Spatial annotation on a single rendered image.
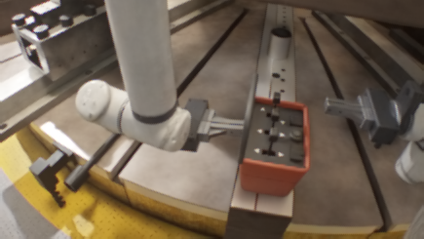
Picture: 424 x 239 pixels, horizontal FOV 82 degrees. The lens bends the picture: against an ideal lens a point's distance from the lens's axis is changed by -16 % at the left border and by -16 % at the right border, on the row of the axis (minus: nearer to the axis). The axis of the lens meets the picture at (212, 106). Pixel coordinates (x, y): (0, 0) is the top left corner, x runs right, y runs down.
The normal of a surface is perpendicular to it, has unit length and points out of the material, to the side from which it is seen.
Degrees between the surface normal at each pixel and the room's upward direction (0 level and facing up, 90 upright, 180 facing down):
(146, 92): 94
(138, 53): 94
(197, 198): 0
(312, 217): 0
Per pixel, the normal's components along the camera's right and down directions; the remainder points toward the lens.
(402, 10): -0.04, 0.66
